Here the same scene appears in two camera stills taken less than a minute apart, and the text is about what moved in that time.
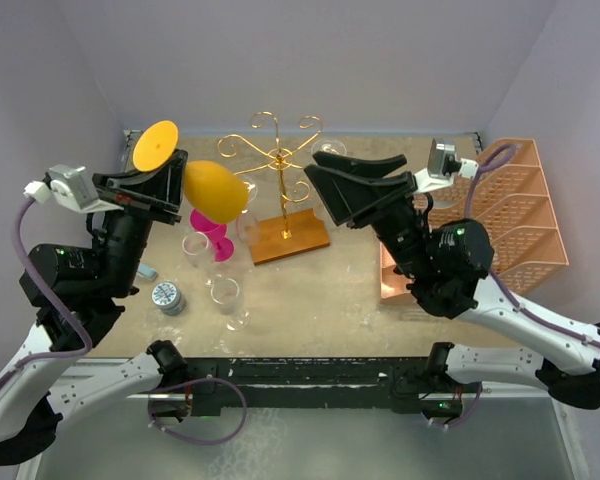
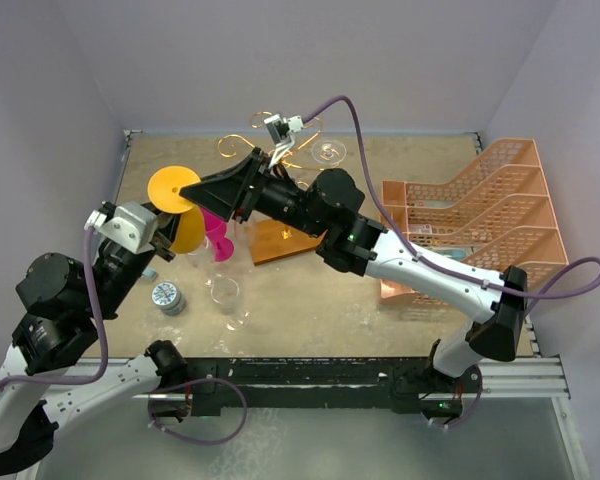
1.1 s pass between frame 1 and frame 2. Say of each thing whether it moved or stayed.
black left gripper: moved
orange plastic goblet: moved
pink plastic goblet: stayed
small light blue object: stayed
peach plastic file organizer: stayed
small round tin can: stayed
